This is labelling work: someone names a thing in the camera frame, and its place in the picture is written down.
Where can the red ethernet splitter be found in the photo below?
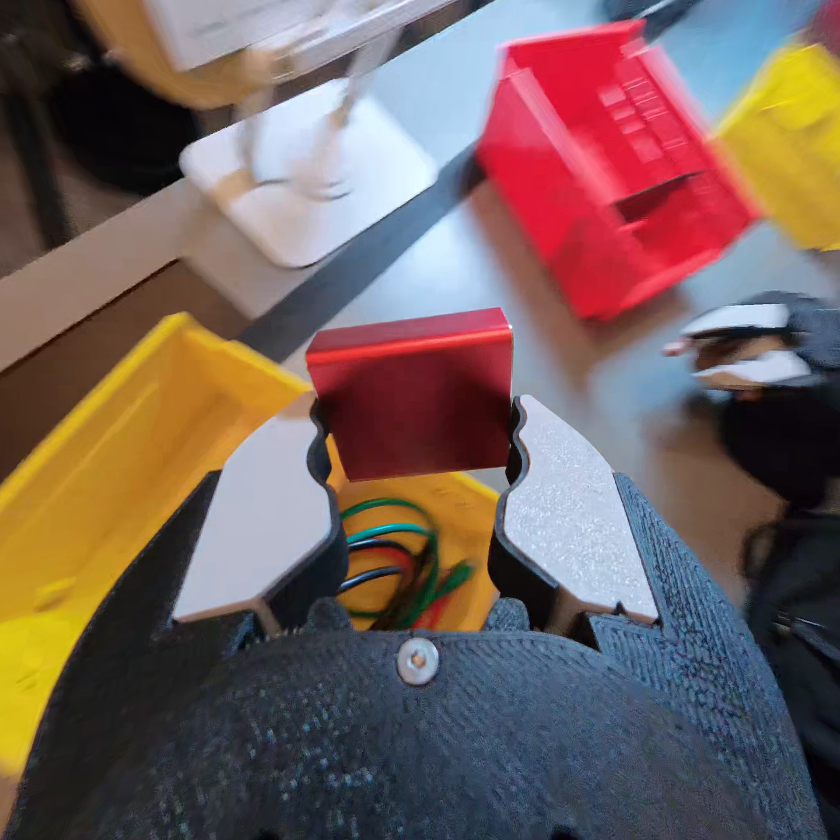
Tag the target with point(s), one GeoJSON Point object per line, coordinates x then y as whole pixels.
{"type": "Point", "coordinates": [413, 394]}

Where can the printed instruction sheet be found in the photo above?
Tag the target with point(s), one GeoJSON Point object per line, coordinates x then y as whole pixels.
{"type": "Point", "coordinates": [216, 26]}

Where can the black bin divider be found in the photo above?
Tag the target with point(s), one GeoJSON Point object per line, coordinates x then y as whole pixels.
{"type": "Point", "coordinates": [646, 203]}

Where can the yellow plastic bin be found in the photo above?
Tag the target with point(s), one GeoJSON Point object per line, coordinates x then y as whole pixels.
{"type": "Point", "coordinates": [787, 131]}
{"type": "Point", "coordinates": [98, 459]}

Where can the person's right hand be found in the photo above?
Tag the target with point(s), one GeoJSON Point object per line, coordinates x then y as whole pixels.
{"type": "Point", "coordinates": [722, 351]}

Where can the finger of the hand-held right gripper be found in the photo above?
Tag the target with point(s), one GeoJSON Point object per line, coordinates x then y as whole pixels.
{"type": "Point", "coordinates": [768, 371]}
{"type": "Point", "coordinates": [741, 318]}

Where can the red plastic bin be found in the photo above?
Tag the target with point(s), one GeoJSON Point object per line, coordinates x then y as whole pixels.
{"type": "Point", "coordinates": [558, 164]}

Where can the person's right forearm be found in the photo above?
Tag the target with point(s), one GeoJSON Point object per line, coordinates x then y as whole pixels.
{"type": "Point", "coordinates": [787, 446]}

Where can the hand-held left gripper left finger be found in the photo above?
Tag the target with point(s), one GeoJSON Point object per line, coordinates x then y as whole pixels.
{"type": "Point", "coordinates": [262, 525]}

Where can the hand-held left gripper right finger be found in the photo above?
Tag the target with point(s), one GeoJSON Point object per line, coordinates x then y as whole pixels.
{"type": "Point", "coordinates": [571, 525]}

